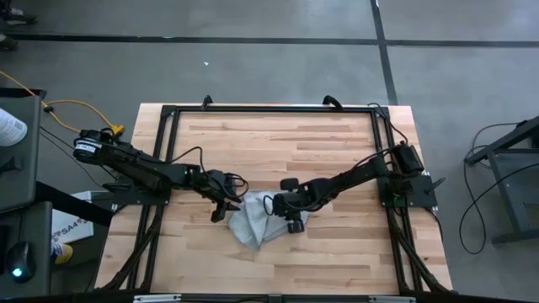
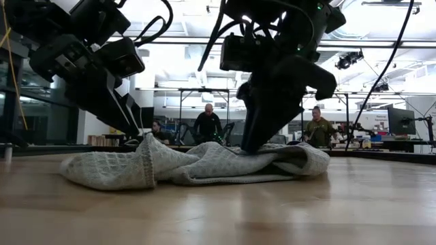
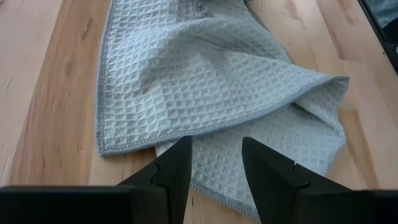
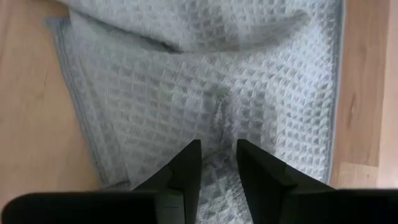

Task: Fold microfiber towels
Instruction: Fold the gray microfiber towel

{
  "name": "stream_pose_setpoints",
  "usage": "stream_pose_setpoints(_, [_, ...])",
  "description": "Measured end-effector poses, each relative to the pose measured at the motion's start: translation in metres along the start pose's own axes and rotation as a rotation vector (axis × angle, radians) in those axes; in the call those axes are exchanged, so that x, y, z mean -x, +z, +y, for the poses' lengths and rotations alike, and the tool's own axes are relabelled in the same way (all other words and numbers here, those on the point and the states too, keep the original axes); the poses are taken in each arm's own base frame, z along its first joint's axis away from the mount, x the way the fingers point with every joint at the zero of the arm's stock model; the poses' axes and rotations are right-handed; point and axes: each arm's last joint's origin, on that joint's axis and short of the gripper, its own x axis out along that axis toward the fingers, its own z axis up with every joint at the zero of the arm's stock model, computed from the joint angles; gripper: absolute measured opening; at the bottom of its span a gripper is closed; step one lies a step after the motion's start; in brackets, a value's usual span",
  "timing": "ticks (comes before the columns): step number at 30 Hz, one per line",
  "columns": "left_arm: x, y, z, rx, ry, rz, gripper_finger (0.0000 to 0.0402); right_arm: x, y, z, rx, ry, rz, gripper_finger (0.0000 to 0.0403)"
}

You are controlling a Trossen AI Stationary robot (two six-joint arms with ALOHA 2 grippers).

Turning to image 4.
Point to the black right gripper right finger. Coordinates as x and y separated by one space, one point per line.
261 180

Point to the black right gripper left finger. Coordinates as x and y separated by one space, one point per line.
183 174

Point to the grey waffle microfiber towel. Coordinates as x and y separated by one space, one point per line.
186 93

